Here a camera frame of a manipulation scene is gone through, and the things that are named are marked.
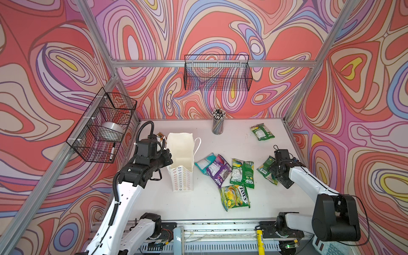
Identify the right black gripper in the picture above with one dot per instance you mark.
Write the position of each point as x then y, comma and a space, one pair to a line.
287, 182

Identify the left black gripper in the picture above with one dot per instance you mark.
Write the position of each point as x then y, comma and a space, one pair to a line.
167, 155

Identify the small green packet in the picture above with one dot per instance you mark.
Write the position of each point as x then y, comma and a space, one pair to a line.
262, 132
265, 170

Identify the white patterned paper bag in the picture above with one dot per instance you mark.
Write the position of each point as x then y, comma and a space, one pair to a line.
183, 148

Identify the green white snack packet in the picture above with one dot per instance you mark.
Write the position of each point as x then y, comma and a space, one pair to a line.
242, 173

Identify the yellow green Fox's packet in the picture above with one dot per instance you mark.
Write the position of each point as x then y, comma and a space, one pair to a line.
234, 196

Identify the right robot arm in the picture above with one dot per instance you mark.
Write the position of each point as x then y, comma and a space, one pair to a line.
335, 216

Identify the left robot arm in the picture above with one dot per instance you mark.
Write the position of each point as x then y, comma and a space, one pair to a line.
128, 184

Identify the orange snack packet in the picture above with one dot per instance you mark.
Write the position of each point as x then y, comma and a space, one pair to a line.
161, 137

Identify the black marker pen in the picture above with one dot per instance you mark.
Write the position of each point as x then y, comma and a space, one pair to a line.
112, 152

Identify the silver tape roll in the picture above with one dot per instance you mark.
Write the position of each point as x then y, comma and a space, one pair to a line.
110, 131

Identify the teal snack packet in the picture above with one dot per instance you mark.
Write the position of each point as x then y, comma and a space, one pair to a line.
203, 164

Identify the purple snack packet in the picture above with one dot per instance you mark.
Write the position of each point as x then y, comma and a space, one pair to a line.
219, 170

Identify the pencil cup with pencils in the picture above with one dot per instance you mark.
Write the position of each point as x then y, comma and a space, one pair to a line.
218, 116

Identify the yellow marker pen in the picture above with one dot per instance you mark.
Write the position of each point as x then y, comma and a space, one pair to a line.
260, 244

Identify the white calculator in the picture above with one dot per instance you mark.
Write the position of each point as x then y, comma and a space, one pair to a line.
330, 248

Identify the black wire basket left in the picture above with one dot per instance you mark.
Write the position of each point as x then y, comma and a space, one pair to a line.
105, 107

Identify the black wire basket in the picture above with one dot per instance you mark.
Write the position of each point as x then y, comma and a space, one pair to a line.
217, 72
105, 107

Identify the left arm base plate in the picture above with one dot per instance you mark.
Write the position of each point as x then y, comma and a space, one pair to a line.
162, 231

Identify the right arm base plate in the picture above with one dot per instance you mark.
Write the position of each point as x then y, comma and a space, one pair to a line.
271, 230

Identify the black wire basket back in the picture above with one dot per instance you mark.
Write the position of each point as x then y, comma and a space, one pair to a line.
217, 72

